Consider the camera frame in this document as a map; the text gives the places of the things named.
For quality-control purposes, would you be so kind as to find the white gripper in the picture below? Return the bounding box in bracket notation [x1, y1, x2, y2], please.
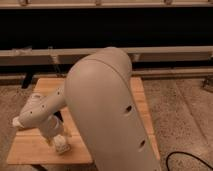
[40, 115, 67, 147]

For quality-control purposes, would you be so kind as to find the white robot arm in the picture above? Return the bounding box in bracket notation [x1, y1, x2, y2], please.
[13, 47, 160, 171]

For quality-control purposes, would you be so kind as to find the black rectangular object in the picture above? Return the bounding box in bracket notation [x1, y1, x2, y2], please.
[54, 111, 63, 122]

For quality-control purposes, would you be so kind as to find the wooden table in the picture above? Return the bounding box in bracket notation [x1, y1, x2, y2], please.
[7, 77, 160, 165]

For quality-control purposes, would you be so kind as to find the grey horizontal rail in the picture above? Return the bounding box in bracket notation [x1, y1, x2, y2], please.
[0, 46, 213, 66]

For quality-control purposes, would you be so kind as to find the black cable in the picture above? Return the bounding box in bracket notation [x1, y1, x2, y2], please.
[165, 151, 213, 171]

